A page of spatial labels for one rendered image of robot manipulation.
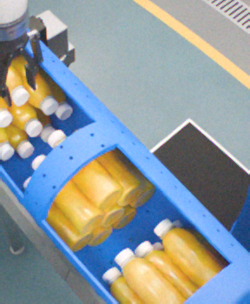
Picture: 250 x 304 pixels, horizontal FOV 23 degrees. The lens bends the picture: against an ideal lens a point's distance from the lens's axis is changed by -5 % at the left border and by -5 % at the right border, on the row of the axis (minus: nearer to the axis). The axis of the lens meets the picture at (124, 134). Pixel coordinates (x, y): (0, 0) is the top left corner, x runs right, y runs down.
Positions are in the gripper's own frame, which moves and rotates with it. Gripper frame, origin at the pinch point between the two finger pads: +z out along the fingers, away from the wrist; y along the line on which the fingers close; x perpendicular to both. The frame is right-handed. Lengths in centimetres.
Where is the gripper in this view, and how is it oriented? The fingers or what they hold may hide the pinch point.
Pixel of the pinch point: (18, 86)
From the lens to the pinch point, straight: 141.2
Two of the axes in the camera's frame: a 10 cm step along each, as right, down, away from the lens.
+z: -0.1, 5.4, 8.4
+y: 7.7, -5.3, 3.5
